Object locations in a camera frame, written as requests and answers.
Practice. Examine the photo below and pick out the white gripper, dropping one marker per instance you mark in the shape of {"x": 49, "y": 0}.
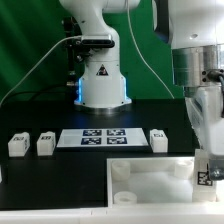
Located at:
{"x": 204, "y": 110}

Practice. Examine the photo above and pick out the white marker sheet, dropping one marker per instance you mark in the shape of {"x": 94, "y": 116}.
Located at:
{"x": 109, "y": 137}

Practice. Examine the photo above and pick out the white block left edge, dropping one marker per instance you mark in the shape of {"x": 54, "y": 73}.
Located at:
{"x": 0, "y": 174}

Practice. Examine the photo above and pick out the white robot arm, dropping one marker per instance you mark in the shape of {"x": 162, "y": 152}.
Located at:
{"x": 195, "y": 31}

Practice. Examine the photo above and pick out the white front fence bar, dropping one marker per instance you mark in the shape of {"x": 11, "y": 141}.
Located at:
{"x": 209, "y": 213}

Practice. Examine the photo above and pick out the white square table top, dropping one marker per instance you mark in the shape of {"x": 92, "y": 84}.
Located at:
{"x": 158, "y": 180}

